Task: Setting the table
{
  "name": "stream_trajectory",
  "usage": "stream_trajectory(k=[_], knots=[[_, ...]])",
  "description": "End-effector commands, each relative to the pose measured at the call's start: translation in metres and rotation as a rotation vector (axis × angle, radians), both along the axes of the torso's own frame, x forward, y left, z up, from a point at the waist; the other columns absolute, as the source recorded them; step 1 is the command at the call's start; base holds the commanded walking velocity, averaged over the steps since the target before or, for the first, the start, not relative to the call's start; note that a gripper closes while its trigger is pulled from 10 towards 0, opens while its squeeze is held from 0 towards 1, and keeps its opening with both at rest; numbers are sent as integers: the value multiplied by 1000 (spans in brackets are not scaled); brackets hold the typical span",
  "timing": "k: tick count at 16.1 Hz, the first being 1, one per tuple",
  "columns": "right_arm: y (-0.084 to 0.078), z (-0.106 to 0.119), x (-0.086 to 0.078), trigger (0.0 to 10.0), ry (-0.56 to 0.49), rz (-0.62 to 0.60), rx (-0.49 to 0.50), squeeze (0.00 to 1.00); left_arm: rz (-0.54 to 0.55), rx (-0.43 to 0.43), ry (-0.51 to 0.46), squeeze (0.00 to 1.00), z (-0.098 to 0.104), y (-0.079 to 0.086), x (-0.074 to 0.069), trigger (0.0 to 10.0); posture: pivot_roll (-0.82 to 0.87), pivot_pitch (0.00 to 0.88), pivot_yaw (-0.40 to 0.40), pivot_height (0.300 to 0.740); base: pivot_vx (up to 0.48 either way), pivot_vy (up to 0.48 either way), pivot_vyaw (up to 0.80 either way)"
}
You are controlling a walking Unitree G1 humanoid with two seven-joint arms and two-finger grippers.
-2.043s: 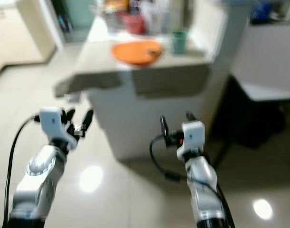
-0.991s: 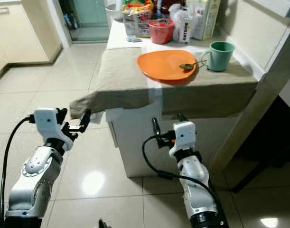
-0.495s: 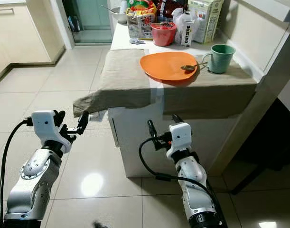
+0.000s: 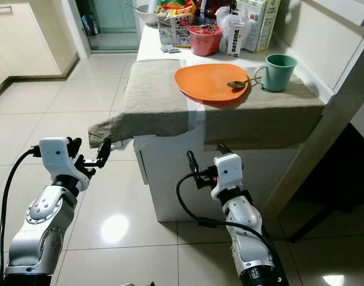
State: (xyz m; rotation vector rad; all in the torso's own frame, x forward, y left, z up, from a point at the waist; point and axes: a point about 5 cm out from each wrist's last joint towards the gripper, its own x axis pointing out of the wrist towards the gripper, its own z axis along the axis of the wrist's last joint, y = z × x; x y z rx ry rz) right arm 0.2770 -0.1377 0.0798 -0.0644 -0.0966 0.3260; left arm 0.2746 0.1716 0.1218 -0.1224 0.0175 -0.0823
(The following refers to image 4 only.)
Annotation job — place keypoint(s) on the red bowl with clear lid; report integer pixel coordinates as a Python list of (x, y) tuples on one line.
[(204, 40)]

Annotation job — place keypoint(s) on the clear plastic bag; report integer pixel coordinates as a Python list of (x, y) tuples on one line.
[(229, 19)]

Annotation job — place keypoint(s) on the white counter cabinet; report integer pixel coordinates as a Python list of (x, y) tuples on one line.
[(164, 190)]

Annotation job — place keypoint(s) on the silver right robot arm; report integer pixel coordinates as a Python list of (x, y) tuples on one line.
[(250, 238)]

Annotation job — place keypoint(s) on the beige kitchen cabinet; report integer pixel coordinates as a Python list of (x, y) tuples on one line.
[(27, 42)]

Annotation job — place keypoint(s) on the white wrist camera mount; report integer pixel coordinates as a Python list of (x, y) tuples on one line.
[(56, 158), (228, 171)]

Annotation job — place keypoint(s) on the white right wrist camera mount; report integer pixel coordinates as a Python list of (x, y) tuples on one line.
[(228, 171)]

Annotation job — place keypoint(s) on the glass door with white frame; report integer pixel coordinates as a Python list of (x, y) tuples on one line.
[(116, 24)]

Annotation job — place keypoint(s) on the metal spoon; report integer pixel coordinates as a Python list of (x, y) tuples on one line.
[(236, 84)]

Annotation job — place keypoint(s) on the green plastic mug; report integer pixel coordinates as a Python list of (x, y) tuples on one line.
[(280, 74)]

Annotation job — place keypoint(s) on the white Oatside carton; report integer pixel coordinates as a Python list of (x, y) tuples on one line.
[(235, 42)]

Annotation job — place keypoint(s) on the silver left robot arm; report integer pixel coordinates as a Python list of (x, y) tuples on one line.
[(39, 238)]

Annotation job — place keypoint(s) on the metal bowl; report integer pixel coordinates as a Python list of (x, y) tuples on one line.
[(148, 15)]

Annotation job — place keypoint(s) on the dark bag behind door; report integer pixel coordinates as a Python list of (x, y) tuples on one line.
[(90, 25)]

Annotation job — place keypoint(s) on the yellow-green cereal box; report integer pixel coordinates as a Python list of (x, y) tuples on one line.
[(265, 24)]

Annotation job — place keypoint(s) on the orange plastic plate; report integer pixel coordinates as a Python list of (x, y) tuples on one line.
[(205, 80)]

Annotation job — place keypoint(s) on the printed snack bag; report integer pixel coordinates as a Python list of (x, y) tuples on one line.
[(176, 27)]

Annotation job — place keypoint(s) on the silver battery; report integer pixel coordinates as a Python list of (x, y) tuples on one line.
[(171, 49), (178, 50)]

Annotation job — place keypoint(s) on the beige woven table cloth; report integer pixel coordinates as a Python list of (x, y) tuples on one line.
[(146, 101)]

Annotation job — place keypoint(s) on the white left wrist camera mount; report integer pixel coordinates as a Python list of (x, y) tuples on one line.
[(56, 158)]

